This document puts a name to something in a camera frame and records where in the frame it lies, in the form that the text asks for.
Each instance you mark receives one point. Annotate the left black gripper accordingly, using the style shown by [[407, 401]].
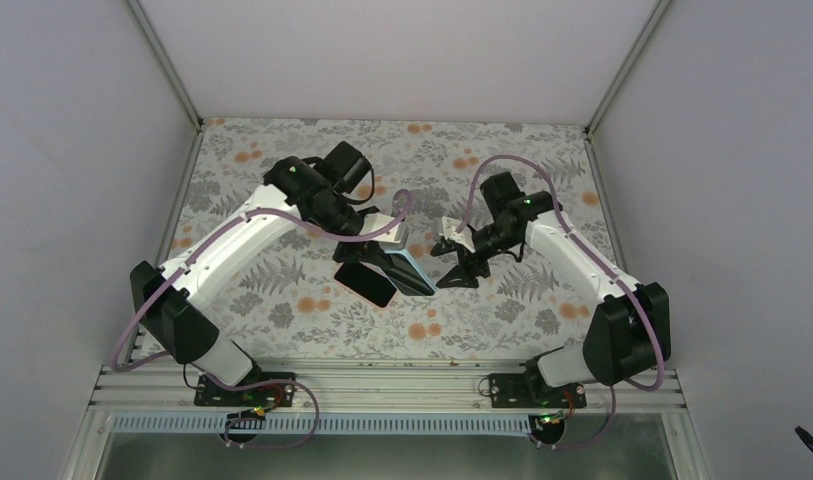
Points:
[[360, 252]]

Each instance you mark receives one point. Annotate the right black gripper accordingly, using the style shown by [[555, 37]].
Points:
[[463, 270]]

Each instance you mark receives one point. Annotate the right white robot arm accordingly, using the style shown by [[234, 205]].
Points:
[[628, 338]]

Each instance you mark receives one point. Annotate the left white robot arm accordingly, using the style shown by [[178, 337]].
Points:
[[309, 193]]

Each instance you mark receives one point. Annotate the phone in pink case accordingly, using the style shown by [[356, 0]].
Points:
[[379, 299]]

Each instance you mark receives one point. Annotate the floral patterned table mat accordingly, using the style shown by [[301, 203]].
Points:
[[286, 303]]

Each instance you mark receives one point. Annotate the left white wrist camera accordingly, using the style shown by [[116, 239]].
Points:
[[382, 229]]

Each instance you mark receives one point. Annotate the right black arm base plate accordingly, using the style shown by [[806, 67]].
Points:
[[529, 391]]

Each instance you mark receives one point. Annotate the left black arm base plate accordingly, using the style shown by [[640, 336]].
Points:
[[209, 394]]

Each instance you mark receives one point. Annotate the aluminium mounting rail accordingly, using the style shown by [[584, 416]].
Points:
[[387, 386]]

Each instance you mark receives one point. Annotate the slotted grey cable duct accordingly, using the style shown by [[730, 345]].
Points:
[[340, 424]]

